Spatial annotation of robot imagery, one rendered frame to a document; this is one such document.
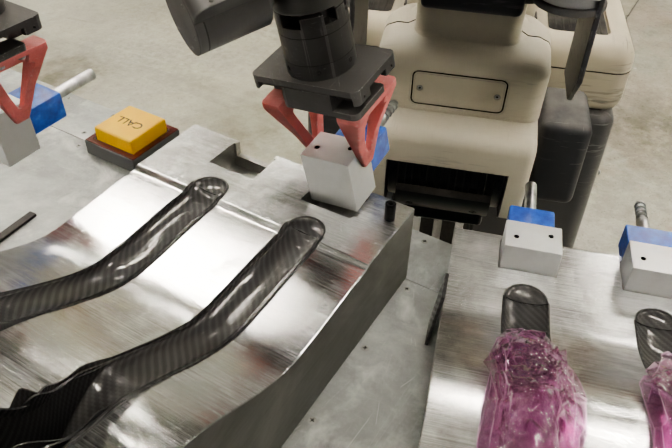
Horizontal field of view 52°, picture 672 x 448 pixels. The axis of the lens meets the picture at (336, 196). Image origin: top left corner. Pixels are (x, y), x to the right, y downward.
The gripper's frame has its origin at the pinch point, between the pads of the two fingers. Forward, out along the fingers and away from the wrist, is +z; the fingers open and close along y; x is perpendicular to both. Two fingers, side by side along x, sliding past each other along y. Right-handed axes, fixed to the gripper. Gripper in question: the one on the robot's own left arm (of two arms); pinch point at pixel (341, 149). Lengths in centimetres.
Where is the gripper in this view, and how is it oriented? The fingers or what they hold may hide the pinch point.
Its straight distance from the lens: 61.7
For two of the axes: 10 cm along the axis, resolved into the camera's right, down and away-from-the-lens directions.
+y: 8.4, 2.3, -4.8
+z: 1.7, 7.4, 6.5
